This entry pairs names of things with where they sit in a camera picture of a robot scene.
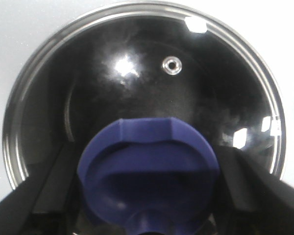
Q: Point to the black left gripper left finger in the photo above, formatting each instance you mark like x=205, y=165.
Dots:
x=46, y=203

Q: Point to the glass pot lid blue knob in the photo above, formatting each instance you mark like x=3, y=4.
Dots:
x=146, y=91

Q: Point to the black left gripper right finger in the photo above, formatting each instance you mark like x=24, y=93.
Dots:
x=251, y=201

